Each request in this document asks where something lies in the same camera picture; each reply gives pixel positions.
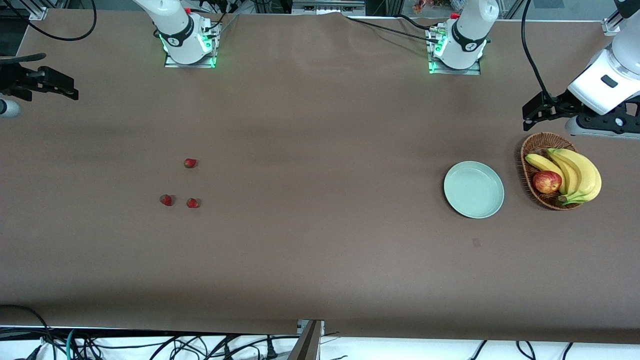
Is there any pale green round plate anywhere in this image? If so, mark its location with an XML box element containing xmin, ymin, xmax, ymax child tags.
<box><xmin>443</xmin><ymin>160</ymin><xmax>505</xmax><ymax>220</ymax></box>

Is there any brown wicker basket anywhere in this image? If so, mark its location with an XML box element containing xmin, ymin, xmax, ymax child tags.
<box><xmin>520</xmin><ymin>131</ymin><xmax>588</xmax><ymax>211</ymax></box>

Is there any red apple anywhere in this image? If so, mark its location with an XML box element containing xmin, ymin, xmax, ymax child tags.
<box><xmin>532</xmin><ymin>170</ymin><xmax>563</xmax><ymax>195</ymax></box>

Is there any yellow banana bunch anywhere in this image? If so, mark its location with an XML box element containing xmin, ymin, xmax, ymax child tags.
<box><xmin>525</xmin><ymin>148</ymin><xmax>602</xmax><ymax>206</ymax></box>

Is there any grey electronics box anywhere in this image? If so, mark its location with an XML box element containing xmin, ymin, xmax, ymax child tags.
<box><xmin>291</xmin><ymin>0</ymin><xmax>366</xmax><ymax>16</ymax></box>

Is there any brown table cover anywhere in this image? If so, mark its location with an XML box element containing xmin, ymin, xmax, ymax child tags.
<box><xmin>0</xmin><ymin>9</ymin><xmax>640</xmax><ymax>345</ymax></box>

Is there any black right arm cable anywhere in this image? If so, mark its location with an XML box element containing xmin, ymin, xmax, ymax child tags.
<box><xmin>0</xmin><ymin>0</ymin><xmax>97</xmax><ymax>64</ymax></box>

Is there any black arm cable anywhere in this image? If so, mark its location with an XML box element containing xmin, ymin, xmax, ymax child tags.
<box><xmin>0</xmin><ymin>0</ymin><xmax>97</xmax><ymax>64</ymax></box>
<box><xmin>520</xmin><ymin>0</ymin><xmax>553</xmax><ymax>98</ymax></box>

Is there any aluminium frame profile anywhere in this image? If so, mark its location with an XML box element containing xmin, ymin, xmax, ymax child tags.
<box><xmin>20</xmin><ymin>0</ymin><xmax>48</xmax><ymax>21</ymax></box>
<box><xmin>602</xmin><ymin>15</ymin><xmax>623</xmax><ymax>37</ymax></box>

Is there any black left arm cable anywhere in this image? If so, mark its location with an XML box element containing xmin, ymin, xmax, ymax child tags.
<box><xmin>520</xmin><ymin>0</ymin><xmax>553</xmax><ymax>98</ymax></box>

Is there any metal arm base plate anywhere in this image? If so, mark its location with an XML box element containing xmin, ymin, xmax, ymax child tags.
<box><xmin>164</xmin><ymin>22</ymin><xmax>221</xmax><ymax>69</ymax></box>
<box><xmin>426</xmin><ymin>25</ymin><xmax>483</xmax><ymax>76</ymax></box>

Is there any short black table cable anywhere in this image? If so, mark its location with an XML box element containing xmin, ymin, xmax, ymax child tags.
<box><xmin>395</xmin><ymin>14</ymin><xmax>437</xmax><ymax>32</ymax></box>

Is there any long black table cable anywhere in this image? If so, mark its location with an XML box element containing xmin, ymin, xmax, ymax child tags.
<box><xmin>342</xmin><ymin>12</ymin><xmax>441</xmax><ymax>46</ymax></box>

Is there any thin grey base cable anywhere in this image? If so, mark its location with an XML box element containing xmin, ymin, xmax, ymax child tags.
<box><xmin>212</xmin><ymin>14</ymin><xmax>241</xmax><ymax>41</ymax></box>

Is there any thick black floor cable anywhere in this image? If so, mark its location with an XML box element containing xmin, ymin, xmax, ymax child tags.
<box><xmin>0</xmin><ymin>304</ymin><xmax>53</xmax><ymax>360</ymax></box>

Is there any metal post bracket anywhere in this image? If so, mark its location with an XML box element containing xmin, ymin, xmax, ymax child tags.
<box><xmin>296</xmin><ymin>319</ymin><xmax>326</xmax><ymax>337</ymax></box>

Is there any brown table post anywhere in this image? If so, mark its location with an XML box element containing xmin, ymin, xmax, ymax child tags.
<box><xmin>286</xmin><ymin>320</ymin><xmax>323</xmax><ymax>360</ymax></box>

